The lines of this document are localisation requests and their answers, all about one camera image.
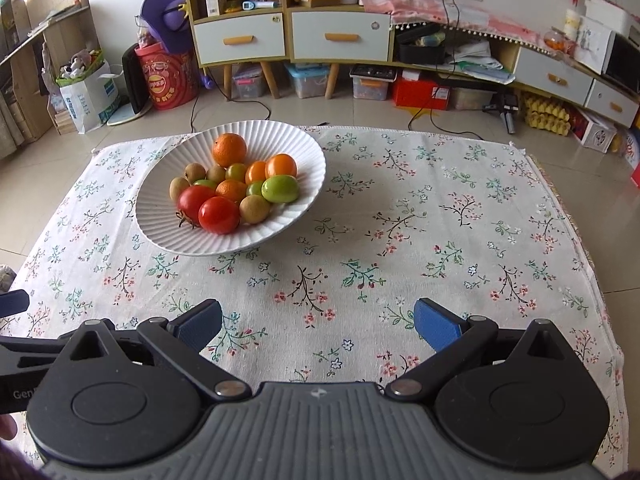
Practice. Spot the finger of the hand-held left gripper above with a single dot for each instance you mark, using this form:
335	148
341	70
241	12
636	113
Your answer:
12	302
15	342

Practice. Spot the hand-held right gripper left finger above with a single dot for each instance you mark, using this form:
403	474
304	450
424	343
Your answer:
197	325

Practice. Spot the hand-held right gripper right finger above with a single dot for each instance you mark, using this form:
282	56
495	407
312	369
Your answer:
437	327

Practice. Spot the red cherry tomato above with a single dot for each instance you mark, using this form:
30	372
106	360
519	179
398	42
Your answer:
218	216

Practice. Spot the red tomato with dry calyx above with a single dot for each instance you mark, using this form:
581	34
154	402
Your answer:
192	199

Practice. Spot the beige longan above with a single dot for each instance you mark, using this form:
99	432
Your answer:
178	187
254	209
194	171
216	173

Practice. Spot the small orange mandarin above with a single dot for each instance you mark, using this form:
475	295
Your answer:
231	190

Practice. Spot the light green tomato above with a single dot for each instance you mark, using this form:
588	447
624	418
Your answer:
280	189
204	183

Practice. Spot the yellow-brown cherry tomato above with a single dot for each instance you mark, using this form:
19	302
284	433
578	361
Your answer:
235	171

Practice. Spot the orange cherry tomato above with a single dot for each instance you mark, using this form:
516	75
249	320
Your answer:
281	165
255	171

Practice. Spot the large orange mandarin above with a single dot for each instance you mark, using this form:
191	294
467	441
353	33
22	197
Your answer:
229	150

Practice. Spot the white ribbed plate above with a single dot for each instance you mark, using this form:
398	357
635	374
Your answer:
292	142

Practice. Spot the person's left hand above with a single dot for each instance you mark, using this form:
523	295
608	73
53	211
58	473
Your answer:
6	427

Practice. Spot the grey checked quilt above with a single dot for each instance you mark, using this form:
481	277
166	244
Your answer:
5	277

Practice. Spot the floral tablecloth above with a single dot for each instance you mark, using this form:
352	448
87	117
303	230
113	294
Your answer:
400	240

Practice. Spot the white paper bag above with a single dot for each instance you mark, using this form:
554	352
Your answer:
90	95

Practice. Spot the black tripod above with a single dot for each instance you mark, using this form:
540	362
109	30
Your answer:
507	110

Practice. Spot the red box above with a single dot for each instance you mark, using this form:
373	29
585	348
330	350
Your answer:
420	95

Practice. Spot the yellow egg trays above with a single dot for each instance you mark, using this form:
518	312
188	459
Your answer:
546	113

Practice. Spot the clear storage box pink contents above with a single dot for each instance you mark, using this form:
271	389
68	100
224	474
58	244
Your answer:
247	81

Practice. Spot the plush toys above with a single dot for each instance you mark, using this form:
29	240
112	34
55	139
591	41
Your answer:
80	62

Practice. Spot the white patterned box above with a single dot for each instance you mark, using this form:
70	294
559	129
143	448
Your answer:
596	135

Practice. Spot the clear storage box black lid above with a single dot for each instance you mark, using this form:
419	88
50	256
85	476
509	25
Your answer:
371	84

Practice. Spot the black panel on white base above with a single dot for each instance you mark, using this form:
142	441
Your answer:
132	80

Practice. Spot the wooden bookshelf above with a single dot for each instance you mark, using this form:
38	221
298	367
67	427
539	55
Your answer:
35	45

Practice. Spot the clear storage box blue lid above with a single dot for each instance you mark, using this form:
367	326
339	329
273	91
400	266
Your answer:
307	81

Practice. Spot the tall wooden cabinet white drawer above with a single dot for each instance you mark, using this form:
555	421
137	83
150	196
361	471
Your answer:
237	35

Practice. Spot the low wooden cabinet white drawer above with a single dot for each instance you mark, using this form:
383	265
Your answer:
340	35

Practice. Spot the purple plush hat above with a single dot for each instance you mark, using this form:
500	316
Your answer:
165	17

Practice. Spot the pink fringed cloth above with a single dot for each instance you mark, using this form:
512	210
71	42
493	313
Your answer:
435	10

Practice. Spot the white carton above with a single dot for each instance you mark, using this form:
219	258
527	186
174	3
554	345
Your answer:
215	4

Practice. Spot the black appliance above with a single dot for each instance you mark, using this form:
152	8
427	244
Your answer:
622	62

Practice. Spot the white blue thermometer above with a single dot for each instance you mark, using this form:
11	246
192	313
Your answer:
259	5

